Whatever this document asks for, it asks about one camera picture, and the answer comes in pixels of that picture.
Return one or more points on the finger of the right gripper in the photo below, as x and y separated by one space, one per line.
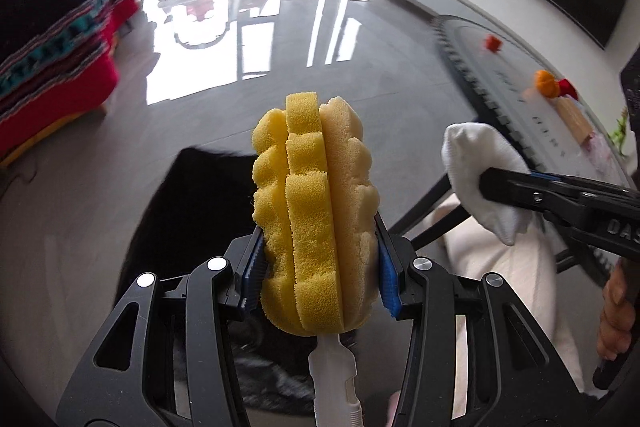
549 178
514 189

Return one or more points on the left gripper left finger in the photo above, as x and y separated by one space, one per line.
126 373

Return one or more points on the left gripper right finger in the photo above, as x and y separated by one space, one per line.
477 356

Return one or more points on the white cloth rag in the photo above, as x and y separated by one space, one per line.
479 162

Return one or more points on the orange fruit peel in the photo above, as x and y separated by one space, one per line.
546 84

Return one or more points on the red bottle cap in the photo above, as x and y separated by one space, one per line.
492 43

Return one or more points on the yellow sponge brush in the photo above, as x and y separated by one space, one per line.
315 204

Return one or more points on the black trash bin bag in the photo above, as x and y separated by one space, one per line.
205 201

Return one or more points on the right hand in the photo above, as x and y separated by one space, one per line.
617 317

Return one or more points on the pink white plastic bag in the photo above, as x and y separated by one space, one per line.
599 154

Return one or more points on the wooden block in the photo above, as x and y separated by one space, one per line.
573 118

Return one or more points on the green dinosaur toy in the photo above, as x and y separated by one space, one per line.
619 134

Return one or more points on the red pouch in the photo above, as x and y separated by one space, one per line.
566 89

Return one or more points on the patterned red blanket sofa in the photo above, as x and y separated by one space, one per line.
56 62

